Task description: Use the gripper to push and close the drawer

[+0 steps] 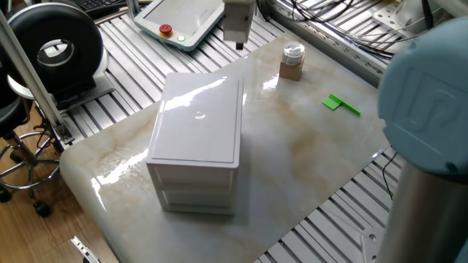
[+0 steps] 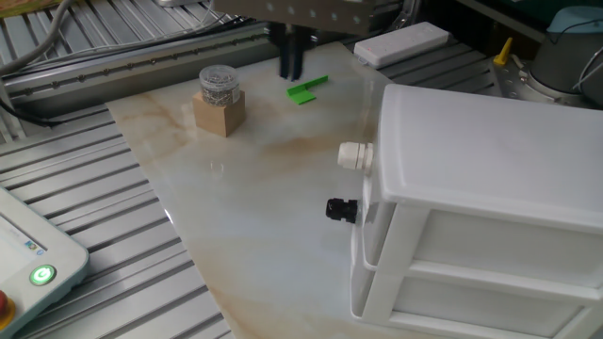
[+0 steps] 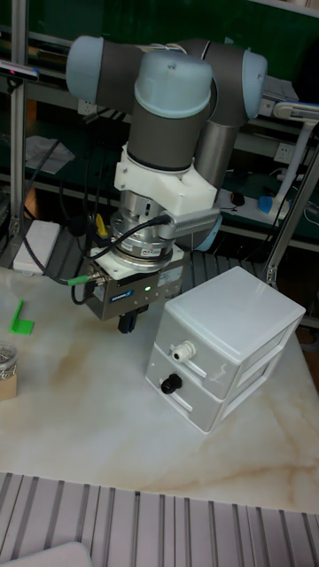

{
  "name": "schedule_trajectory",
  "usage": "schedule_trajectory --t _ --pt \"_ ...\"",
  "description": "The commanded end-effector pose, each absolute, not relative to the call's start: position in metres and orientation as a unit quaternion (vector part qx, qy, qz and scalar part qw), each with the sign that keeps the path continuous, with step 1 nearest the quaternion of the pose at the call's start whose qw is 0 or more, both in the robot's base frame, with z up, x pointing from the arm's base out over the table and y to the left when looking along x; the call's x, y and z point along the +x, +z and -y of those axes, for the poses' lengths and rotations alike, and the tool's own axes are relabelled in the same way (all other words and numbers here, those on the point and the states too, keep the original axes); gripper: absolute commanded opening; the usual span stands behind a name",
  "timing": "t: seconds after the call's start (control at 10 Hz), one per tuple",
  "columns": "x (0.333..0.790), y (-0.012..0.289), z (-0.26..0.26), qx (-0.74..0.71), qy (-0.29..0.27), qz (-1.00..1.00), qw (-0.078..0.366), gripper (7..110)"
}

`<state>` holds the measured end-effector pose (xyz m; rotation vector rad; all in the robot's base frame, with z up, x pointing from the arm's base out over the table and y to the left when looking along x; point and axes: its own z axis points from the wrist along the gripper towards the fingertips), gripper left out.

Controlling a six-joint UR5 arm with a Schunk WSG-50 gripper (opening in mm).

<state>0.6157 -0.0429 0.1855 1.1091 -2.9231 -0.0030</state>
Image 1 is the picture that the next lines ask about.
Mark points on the white plastic drawer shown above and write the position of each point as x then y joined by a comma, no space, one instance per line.
197,178
199,199

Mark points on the grey metal gripper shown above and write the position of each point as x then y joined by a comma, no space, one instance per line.
237,22

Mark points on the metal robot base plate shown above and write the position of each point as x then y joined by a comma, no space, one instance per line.
387,16

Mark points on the wooden cube block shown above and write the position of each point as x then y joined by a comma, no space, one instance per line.
290,72

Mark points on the aluminium rail with holes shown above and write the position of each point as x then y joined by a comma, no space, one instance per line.
347,62

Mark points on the marble pattern board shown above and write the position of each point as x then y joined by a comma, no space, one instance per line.
292,153

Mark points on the white plastic drawer cabinet frame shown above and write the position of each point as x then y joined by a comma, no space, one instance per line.
201,120

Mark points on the green plastic piece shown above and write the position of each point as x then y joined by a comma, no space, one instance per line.
333,102

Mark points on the aluminium frame post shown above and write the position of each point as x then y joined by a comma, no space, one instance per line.
33,73

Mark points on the black keyboard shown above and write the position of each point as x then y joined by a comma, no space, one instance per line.
98,4

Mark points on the white teach pendant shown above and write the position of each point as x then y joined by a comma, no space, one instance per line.
183,18

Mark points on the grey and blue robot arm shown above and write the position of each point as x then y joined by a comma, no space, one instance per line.
428,109

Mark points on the black chrome stool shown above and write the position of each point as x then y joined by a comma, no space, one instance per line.
22,160

